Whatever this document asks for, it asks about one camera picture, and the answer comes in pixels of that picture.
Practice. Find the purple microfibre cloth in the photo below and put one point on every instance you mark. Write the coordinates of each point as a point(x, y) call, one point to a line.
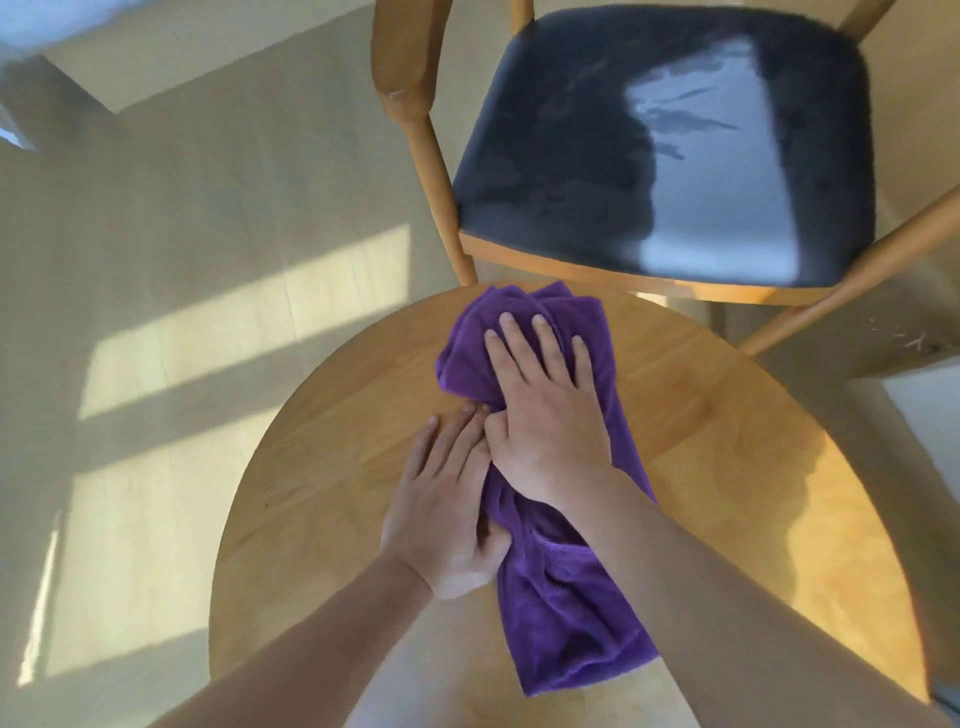
point(570, 600)

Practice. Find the person's left forearm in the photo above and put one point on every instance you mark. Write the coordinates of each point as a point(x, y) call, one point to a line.
point(300, 652)

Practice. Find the person's left hand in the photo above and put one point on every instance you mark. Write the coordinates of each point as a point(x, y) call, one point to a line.
point(439, 525)

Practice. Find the round wooden table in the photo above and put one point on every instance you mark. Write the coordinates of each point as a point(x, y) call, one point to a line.
point(750, 487)

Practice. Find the person's right forearm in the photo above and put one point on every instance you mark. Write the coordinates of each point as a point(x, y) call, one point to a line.
point(750, 615)

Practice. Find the person's right hand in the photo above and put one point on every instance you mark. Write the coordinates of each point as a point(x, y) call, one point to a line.
point(551, 427)

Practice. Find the wooden chair with black seat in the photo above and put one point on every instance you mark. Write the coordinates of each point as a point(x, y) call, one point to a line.
point(660, 150)

